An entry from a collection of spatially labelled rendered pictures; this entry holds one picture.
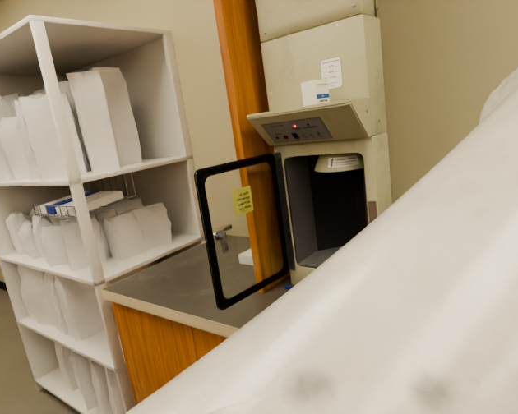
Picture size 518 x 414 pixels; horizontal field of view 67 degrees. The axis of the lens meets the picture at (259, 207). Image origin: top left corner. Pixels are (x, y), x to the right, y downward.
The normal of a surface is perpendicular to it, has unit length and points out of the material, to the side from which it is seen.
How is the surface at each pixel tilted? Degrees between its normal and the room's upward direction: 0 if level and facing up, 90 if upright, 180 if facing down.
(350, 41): 90
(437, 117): 90
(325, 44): 90
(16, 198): 90
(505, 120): 28
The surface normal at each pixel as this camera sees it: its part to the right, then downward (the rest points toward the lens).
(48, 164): 0.57, 0.22
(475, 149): -0.57, -0.79
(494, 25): -0.60, 0.26
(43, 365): 0.79, 0.03
